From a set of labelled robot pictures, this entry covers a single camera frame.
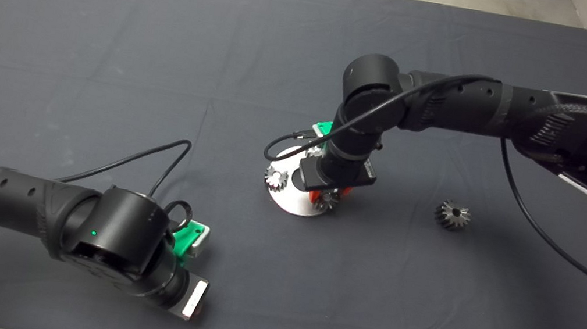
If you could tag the small steel gear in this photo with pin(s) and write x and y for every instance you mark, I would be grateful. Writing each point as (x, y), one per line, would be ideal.
(326, 202)
(276, 178)
(316, 151)

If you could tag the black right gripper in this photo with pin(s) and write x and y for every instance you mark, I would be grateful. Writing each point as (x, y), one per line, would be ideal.
(336, 174)

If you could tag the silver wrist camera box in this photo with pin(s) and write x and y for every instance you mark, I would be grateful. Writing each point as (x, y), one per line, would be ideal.
(317, 132)
(201, 239)

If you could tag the large dark steel gear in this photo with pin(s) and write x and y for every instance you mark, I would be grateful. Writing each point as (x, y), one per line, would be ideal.
(452, 215)

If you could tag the green left camera mount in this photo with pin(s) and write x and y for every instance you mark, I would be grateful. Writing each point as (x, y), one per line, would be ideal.
(184, 238)

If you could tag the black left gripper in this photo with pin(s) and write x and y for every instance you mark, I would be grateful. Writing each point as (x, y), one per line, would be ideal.
(185, 291)

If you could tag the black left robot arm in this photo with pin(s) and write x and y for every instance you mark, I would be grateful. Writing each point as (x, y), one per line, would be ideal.
(28, 205)

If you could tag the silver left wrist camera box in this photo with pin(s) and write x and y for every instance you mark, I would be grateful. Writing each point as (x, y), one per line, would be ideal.
(201, 239)

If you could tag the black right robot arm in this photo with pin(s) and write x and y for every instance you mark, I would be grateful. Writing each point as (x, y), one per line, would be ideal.
(456, 102)

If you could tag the round metal plate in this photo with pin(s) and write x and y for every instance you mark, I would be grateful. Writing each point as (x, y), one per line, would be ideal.
(293, 203)

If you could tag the dark grey table cloth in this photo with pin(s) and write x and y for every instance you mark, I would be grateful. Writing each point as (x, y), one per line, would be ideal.
(227, 60)

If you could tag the green right camera mount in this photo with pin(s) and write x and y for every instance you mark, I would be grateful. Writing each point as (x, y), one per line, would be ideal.
(325, 128)

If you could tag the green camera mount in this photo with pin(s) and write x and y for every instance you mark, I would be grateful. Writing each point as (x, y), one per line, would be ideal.
(325, 128)
(184, 238)

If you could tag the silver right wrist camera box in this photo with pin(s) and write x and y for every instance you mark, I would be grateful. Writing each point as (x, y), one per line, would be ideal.
(317, 132)

